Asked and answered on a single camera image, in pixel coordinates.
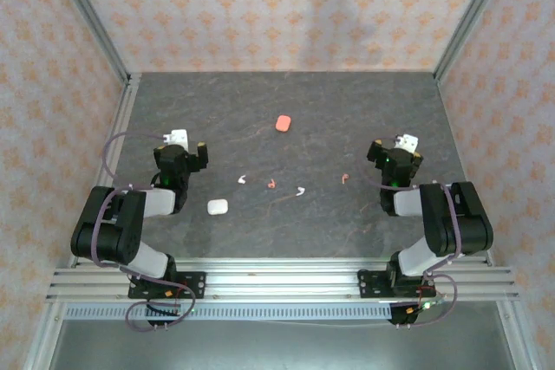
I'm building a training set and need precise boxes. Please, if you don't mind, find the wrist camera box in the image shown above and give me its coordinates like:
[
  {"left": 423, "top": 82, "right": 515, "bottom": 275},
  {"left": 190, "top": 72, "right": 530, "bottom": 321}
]
[
  {"left": 393, "top": 132, "right": 420, "bottom": 155},
  {"left": 162, "top": 128, "right": 190, "bottom": 150}
]

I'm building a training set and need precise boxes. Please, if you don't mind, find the aluminium lower frame bar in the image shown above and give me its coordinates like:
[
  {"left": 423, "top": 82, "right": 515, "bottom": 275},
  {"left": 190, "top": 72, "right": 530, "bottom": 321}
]
[
  {"left": 496, "top": 300, "right": 541, "bottom": 370},
  {"left": 23, "top": 300, "right": 66, "bottom": 370}
]

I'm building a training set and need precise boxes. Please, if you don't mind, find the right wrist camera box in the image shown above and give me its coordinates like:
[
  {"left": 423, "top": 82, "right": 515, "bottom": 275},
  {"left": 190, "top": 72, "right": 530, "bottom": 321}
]
[{"left": 393, "top": 132, "right": 420, "bottom": 155}]

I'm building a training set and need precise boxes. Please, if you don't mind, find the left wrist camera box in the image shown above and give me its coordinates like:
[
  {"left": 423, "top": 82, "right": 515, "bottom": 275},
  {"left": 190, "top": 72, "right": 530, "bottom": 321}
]
[{"left": 162, "top": 128, "right": 190, "bottom": 150}]

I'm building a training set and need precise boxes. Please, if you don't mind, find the wide aluminium mounting rail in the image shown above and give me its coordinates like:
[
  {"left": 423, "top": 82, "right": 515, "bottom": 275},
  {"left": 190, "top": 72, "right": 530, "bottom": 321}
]
[{"left": 45, "top": 256, "right": 520, "bottom": 303}]

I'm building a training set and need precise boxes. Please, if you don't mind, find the aluminium frame post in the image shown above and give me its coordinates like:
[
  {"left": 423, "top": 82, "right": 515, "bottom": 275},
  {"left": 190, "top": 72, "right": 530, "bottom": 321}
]
[
  {"left": 45, "top": 0, "right": 131, "bottom": 85},
  {"left": 433, "top": 0, "right": 517, "bottom": 81}
]

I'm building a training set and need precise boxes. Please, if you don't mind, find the white earbud charging case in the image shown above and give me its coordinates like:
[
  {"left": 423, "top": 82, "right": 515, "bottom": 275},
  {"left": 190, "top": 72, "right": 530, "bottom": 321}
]
[{"left": 206, "top": 198, "right": 229, "bottom": 217}]

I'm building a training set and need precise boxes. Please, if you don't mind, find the grey slotted cable duct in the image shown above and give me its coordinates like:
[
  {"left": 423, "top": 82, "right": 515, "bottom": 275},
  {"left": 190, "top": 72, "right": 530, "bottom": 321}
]
[{"left": 64, "top": 303, "right": 394, "bottom": 321}]

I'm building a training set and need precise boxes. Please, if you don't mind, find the aluminium table side rail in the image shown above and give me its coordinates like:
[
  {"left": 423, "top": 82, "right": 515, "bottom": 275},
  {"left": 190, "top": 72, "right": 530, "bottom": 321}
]
[{"left": 69, "top": 73, "right": 142, "bottom": 269}]

